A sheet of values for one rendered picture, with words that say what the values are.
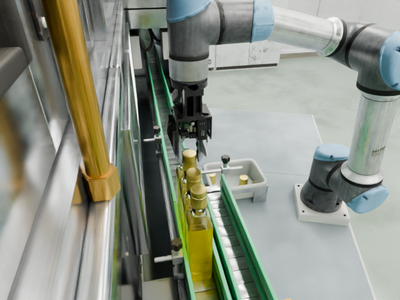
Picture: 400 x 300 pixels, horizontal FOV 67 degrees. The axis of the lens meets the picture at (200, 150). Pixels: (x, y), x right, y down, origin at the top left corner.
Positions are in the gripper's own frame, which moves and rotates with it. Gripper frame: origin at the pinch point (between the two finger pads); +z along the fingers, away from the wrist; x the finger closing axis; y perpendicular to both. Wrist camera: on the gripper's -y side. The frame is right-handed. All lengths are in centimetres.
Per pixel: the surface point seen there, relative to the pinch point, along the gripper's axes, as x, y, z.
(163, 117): -1, -76, 29
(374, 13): 361, -392, 45
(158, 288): -10.7, 14.3, 28.6
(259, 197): 30, -23, 39
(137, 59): -10, -116, 11
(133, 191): -13.3, 11.5, -1.0
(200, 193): 0.0, 12.9, 0.4
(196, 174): 0.3, 6.6, 0.4
